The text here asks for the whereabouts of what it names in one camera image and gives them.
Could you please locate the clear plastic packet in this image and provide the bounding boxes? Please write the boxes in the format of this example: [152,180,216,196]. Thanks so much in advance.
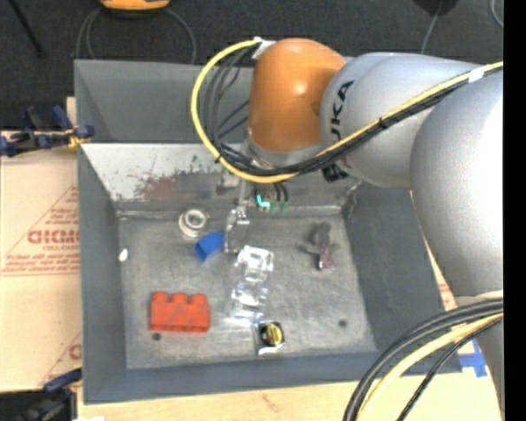
[224,244,276,322]

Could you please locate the brown cardboard board red print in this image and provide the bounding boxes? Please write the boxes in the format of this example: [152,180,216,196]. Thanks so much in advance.
[0,96,84,395]

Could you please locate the grey metal bin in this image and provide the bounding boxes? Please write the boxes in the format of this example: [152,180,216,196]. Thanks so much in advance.
[73,58,460,403]

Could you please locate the black and yellow round tin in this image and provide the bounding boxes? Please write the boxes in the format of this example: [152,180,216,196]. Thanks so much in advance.
[256,320,286,356]

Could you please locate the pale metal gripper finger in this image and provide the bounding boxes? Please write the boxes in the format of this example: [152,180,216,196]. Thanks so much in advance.
[237,208,252,253]
[224,210,238,253]

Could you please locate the red toy brick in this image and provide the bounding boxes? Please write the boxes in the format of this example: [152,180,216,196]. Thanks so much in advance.
[148,291,212,334]

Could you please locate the blue block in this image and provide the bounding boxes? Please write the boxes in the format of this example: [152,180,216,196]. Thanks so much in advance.
[194,230,226,262]

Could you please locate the white coiled ring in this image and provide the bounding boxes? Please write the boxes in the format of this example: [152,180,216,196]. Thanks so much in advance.
[178,208,209,238]

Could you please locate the grey and purple toy figure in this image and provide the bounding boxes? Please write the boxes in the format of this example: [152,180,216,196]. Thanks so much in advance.
[298,221,341,272]

